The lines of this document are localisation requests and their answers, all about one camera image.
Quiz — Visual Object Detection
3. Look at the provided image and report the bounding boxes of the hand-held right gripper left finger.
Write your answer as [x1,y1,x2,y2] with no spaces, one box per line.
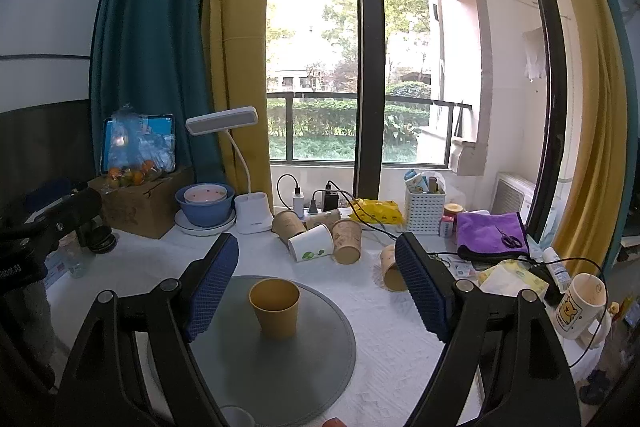
[54,232,241,427]

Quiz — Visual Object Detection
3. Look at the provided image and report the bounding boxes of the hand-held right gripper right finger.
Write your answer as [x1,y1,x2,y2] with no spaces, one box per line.
[394,232,583,427]

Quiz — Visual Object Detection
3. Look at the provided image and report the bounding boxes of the yellow cup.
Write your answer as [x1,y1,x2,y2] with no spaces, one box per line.
[249,278,301,340]

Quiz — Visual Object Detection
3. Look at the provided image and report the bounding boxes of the brown paper cup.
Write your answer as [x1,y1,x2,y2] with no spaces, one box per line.
[379,244,411,293]
[305,208,342,231]
[331,218,362,265]
[271,209,307,246]

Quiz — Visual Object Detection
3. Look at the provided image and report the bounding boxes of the white paper cup leaf print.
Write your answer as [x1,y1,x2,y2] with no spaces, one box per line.
[287,223,334,264]

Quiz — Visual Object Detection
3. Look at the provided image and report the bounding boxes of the white cup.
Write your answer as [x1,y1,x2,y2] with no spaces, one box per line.
[219,404,257,427]

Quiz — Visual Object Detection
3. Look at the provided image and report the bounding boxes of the clear plastic bottle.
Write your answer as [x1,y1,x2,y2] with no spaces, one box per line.
[63,237,87,279]

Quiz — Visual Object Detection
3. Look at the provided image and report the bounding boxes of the white plate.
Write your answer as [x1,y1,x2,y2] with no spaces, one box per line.
[174,208,237,238]

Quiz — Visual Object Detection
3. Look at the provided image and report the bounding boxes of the blue bowl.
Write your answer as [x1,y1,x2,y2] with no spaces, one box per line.
[175,183,236,228]

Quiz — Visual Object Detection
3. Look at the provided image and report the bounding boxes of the white plastic basket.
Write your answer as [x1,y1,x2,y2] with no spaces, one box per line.
[404,188,447,236]

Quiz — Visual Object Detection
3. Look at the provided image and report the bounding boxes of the purple cloth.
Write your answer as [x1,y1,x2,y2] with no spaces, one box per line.
[456,210,531,264]

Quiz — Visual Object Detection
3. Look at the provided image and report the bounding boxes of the yellow tissue packet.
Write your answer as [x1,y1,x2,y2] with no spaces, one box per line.
[477,259,549,301]

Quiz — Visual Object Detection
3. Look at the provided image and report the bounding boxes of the white desk lamp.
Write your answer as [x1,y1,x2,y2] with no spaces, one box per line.
[186,107,273,235]

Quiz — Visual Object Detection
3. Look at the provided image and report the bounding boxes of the yellow snack packet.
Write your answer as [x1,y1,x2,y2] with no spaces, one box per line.
[348,198,404,227]

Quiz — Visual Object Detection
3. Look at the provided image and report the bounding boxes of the pink bowl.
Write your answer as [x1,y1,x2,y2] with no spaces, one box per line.
[183,186,229,206]

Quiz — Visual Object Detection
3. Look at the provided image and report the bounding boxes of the black scissors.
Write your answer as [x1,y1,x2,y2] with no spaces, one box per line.
[495,224,522,251]

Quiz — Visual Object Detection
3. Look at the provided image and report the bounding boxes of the cardboard box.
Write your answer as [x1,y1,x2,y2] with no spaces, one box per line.
[87,166,196,240]

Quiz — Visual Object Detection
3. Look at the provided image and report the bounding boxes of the grey round mat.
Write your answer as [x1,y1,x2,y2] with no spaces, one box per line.
[147,275,357,427]

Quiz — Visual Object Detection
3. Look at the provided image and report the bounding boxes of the plastic bag of oranges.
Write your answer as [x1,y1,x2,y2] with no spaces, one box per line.
[104,103,177,194]

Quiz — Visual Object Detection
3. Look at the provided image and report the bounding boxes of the white power strip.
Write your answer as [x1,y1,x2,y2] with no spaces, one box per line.
[291,201,347,216]

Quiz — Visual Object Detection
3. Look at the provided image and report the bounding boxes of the outdoor air conditioner unit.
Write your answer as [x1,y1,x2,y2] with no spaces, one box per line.
[491,172,537,229]

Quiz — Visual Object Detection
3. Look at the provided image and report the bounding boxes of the white small bottle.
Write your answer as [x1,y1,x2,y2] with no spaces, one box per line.
[541,247,572,293]

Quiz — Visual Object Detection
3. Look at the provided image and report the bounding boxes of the white mug bear print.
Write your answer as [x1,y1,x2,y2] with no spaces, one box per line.
[552,273,613,342]

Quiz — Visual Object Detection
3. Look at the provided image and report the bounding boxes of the tablet with blue screen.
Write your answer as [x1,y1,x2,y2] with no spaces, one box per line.
[101,114,177,174]

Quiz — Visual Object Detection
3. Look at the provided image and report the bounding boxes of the blue shoes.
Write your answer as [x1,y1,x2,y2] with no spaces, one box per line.
[579,369,610,406]

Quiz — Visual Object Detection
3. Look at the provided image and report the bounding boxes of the balcony railing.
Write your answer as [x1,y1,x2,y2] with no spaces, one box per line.
[266,91,474,168]

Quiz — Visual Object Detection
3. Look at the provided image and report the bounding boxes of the teal curtain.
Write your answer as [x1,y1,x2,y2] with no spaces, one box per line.
[89,0,224,182]

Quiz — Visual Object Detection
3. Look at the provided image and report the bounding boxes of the yellow curtain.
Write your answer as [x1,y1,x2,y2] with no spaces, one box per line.
[529,0,632,264]
[201,0,277,214]

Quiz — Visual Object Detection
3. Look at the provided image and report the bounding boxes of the hanging white cloth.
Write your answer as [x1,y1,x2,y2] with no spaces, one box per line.
[522,27,547,82]

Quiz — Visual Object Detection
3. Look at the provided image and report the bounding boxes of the black charging cable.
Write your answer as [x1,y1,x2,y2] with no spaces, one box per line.
[276,174,302,210]

